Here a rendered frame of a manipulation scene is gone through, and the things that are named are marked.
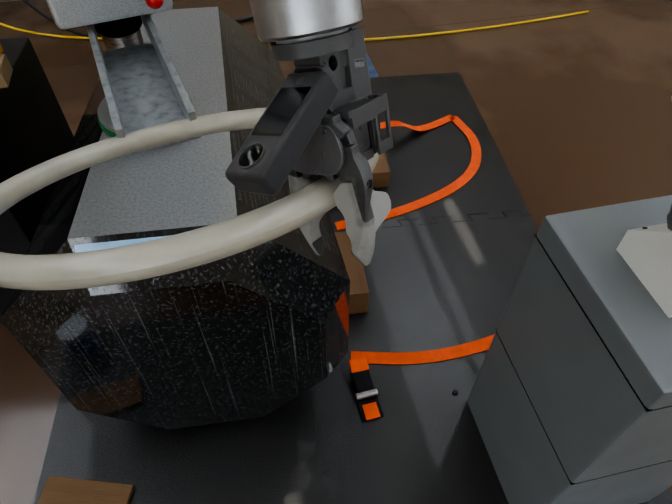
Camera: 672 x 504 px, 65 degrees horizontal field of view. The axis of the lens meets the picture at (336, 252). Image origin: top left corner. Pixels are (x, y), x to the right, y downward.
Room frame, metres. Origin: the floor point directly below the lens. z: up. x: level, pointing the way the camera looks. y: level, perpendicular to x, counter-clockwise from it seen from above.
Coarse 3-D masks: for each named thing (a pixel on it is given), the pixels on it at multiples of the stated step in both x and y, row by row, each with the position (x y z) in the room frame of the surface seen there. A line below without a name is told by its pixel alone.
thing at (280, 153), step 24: (312, 72) 0.40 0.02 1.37; (288, 96) 0.39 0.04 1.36; (312, 96) 0.37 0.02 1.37; (264, 120) 0.37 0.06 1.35; (288, 120) 0.35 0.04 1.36; (312, 120) 0.36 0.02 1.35; (264, 144) 0.34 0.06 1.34; (288, 144) 0.34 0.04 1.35; (240, 168) 0.32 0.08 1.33; (264, 168) 0.31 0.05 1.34; (288, 168) 0.32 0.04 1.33; (264, 192) 0.31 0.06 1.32
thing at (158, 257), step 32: (160, 128) 0.68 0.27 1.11; (192, 128) 0.69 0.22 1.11; (224, 128) 0.69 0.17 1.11; (64, 160) 0.58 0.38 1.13; (96, 160) 0.61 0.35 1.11; (0, 192) 0.48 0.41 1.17; (32, 192) 0.52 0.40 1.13; (320, 192) 0.35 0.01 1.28; (224, 224) 0.30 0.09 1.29; (256, 224) 0.31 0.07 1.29; (288, 224) 0.32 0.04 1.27; (0, 256) 0.29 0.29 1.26; (32, 256) 0.29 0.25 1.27; (64, 256) 0.28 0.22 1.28; (96, 256) 0.27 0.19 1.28; (128, 256) 0.27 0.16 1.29; (160, 256) 0.27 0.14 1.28; (192, 256) 0.28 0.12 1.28; (224, 256) 0.29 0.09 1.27; (32, 288) 0.27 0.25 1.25; (64, 288) 0.26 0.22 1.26
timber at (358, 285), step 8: (336, 232) 1.38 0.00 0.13; (344, 232) 1.38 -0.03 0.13; (344, 240) 1.34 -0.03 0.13; (344, 248) 1.30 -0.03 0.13; (344, 256) 1.26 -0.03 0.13; (352, 256) 1.26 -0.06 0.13; (352, 264) 1.22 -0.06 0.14; (360, 264) 1.22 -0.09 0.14; (352, 272) 1.18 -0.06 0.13; (360, 272) 1.18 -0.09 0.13; (352, 280) 1.15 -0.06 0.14; (360, 280) 1.15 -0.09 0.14; (352, 288) 1.11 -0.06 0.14; (360, 288) 1.11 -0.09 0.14; (352, 296) 1.08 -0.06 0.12; (360, 296) 1.09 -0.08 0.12; (368, 296) 1.09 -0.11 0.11; (352, 304) 1.08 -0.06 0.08; (360, 304) 1.09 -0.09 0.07; (352, 312) 1.08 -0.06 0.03; (360, 312) 1.09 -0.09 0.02
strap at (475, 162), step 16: (416, 128) 2.17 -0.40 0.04; (432, 128) 2.19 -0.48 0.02; (464, 128) 2.19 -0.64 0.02; (480, 160) 1.95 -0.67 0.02; (464, 176) 1.83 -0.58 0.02; (448, 192) 1.73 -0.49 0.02; (400, 208) 1.63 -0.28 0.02; (416, 208) 1.63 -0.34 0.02; (336, 224) 1.53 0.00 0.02; (352, 352) 0.93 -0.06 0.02; (368, 352) 0.93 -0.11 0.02; (384, 352) 0.93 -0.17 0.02; (400, 352) 0.93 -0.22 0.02; (416, 352) 0.93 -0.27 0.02; (432, 352) 0.93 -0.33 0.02; (448, 352) 0.93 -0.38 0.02; (464, 352) 0.93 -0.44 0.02
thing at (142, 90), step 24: (144, 24) 1.08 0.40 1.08; (96, 48) 0.91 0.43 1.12; (120, 48) 0.99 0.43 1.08; (144, 48) 0.99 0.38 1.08; (120, 72) 0.90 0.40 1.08; (144, 72) 0.90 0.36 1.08; (168, 72) 0.83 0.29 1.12; (120, 96) 0.82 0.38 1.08; (144, 96) 0.82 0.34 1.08; (168, 96) 0.81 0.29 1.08; (120, 120) 0.68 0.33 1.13; (144, 120) 0.74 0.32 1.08; (168, 120) 0.74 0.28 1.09; (192, 120) 0.70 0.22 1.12; (168, 144) 0.68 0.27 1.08
